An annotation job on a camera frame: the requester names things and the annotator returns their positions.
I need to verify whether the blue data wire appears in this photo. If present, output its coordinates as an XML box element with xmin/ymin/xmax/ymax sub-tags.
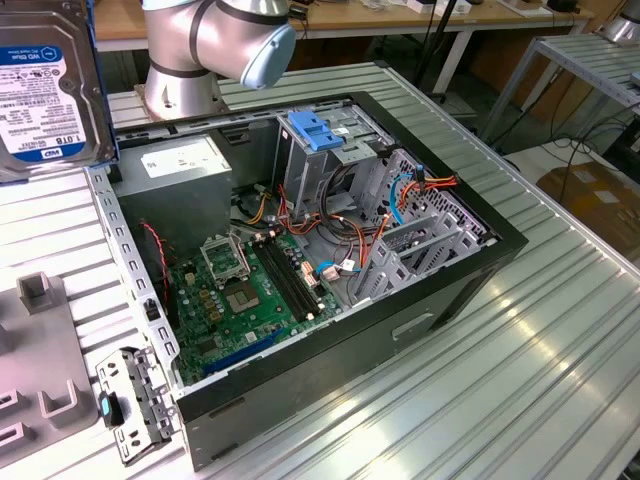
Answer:
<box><xmin>388</xmin><ymin>166</ymin><xmax>427</xmax><ymax>225</ymax></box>

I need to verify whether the orange red power wire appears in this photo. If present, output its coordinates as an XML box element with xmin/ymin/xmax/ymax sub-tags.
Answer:
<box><xmin>399</xmin><ymin>173</ymin><xmax>460</xmax><ymax>197</ymax></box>

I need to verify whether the hard disk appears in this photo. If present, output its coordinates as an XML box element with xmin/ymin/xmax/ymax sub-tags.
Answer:
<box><xmin>0</xmin><ymin>0</ymin><xmax>121</xmax><ymax>186</ymax></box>

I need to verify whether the grey metal disk bay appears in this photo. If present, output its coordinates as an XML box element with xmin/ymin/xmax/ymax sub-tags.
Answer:
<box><xmin>347</xmin><ymin>207</ymin><xmax>494</xmax><ymax>307</ymax></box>

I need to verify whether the black RAM slot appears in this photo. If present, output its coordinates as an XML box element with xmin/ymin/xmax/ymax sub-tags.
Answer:
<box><xmin>252</xmin><ymin>241</ymin><xmax>311</xmax><ymax>322</ymax></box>
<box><xmin>263</xmin><ymin>238</ymin><xmax>322</xmax><ymax>315</ymax></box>

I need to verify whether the grey optical drive cage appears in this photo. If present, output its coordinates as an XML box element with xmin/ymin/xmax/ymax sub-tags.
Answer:
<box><xmin>272</xmin><ymin>103</ymin><xmax>396</xmax><ymax>221</ymax></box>

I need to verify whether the CPU socket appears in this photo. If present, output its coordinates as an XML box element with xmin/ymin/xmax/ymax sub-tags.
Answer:
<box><xmin>222</xmin><ymin>282</ymin><xmax>261</xmax><ymax>314</ymax></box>

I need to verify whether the blue plastic drive latch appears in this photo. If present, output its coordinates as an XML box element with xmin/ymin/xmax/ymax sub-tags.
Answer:
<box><xmin>288</xmin><ymin>110</ymin><xmax>346</xmax><ymax>152</ymax></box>

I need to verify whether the green motherboard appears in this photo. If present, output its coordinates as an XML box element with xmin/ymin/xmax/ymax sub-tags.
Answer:
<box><xmin>167</xmin><ymin>232</ymin><xmax>346</xmax><ymax>386</ymax></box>

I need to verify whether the black open PC case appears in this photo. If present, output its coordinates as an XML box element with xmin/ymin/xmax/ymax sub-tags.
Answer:
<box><xmin>84</xmin><ymin>89</ymin><xmax>530</xmax><ymax>474</ymax></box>

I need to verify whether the blue expansion slot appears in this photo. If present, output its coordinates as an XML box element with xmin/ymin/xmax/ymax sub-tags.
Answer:
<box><xmin>202</xmin><ymin>327</ymin><xmax>284</xmax><ymax>376</ymax></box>

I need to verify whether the grey power supply unit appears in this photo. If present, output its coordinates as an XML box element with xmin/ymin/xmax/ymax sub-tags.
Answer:
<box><xmin>110</xmin><ymin>133</ymin><xmax>234</xmax><ymax>256</ymax></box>

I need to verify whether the wooden workbench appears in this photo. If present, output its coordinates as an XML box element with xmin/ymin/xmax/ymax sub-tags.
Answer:
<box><xmin>287</xmin><ymin>0</ymin><xmax>596</xmax><ymax>96</ymax></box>
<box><xmin>94</xmin><ymin>0</ymin><xmax>151</xmax><ymax>54</ymax></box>

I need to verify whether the black and blue latch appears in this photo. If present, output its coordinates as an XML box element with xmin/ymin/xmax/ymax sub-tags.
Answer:
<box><xmin>98</xmin><ymin>392</ymin><xmax>124</xmax><ymax>429</ymax></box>

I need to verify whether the large brown cardboard box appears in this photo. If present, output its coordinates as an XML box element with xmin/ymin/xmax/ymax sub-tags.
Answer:
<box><xmin>537</xmin><ymin>159</ymin><xmax>640</xmax><ymax>251</ymax></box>

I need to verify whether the grey parts rack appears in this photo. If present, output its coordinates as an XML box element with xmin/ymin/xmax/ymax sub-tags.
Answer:
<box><xmin>0</xmin><ymin>269</ymin><xmax>101</xmax><ymax>456</ymax></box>

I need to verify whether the metal slat side table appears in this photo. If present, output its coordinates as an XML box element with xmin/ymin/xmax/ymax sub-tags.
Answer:
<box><xmin>479</xmin><ymin>33</ymin><xmax>640</xmax><ymax>151</ymax></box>

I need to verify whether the short blue data cable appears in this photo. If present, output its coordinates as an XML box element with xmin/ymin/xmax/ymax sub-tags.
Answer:
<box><xmin>313</xmin><ymin>259</ymin><xmax>364</xmax><ymax>284</ymax></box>

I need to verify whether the internal cable bundle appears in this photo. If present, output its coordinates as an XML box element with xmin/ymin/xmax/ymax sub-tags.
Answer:
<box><xmin>274</xmin><ymin>164</ymin><xmax>396</xmax><ymax>281</ymax></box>

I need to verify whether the yellow orange wire bunch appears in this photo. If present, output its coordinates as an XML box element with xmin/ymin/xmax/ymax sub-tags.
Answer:
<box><xmin>244</xmin><ymin>192</ymin><xmax>275</xmax><ymax>226</ymax></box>

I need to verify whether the metal socket cover frame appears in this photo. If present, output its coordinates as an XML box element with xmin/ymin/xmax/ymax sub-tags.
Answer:
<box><xmin>199</xmin><ymin>234</ymin><xmax>251</xmax><ymax>289</ymax></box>

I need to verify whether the red fan wire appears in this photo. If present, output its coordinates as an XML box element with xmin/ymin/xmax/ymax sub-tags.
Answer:
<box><xmin>141</xmin><ymin>221</ymin><xmax>176</xmax><ymax>301</ymax></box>

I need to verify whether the metal hinged slot bracket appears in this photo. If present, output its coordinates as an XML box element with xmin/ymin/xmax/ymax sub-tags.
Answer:
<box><xmin>94</xmin><ymin>344</ymin><xmax>184</xmax><ymax>469</ymax></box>

